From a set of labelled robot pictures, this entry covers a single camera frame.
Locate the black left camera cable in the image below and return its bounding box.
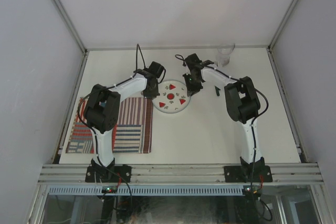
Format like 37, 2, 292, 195
78, 44, 148, 156

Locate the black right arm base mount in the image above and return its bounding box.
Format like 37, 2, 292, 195
224, 165, 273, 183

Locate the aluminium front rail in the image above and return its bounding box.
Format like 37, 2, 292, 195
38, 163, 323, 185

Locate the black right camera cable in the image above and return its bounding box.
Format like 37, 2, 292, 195
174, 54, 270, 183

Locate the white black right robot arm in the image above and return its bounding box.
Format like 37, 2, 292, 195
175, 54, 269, 182

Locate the grey slotted cable duct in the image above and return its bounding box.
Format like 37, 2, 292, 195
48, 185, 244, 196

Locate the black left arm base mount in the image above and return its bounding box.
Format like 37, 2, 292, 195
85, 165, 132, 183

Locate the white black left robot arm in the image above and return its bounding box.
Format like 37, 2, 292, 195
83, 61, 166, 182

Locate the clear drinking glass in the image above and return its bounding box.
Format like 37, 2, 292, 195
216, 43, 236, 67

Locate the white watermelon pattern plate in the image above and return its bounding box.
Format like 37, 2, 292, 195
152, 80, 191, 114

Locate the black camera cable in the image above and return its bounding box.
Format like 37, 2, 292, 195
78, 44, 148, 156
174, 54, 270, 183

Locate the striped patchwork placemat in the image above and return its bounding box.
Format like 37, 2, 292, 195
66, 97, 153, 154

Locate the gold knife green handle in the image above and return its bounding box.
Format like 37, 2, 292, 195
215, 86, 220, 97

